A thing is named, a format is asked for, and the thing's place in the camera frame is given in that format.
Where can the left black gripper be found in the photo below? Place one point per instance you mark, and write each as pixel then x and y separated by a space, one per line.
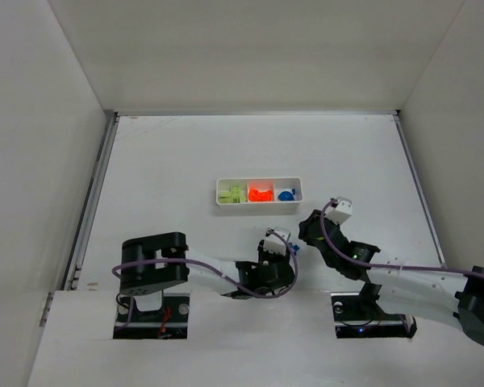
pixel 281 265

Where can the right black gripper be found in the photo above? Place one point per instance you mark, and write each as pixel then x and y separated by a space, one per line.
pixel 314 230

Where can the blue half-round lego piece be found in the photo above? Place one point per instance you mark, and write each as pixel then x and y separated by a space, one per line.
pixel 286 196

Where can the orange round lego piece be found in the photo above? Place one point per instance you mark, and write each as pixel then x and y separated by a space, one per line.
pixel 260 195

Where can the green lego brick studded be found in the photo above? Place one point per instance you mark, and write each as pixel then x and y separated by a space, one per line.
pixel 239 198

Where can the green lego brick top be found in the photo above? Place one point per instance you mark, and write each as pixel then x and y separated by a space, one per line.
pixel 227 200

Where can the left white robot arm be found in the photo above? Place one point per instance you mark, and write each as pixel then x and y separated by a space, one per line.
pixel 155 263

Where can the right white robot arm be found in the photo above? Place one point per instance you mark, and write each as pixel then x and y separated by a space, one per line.
pixel 393 293

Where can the white three-compartment tray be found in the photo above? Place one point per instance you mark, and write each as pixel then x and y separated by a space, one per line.
pixel 277 184

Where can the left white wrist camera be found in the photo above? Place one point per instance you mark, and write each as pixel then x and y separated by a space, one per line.
pixel 276 240

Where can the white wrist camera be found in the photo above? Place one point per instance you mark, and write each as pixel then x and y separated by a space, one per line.
pixel 276 240
pixel 341 210

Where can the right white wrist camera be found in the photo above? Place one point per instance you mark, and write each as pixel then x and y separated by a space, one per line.
pixel 341 210

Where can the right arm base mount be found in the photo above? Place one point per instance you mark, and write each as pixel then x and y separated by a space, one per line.
pixel 358 316

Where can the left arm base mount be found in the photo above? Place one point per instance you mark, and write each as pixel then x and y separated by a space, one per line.
pixel 169 322

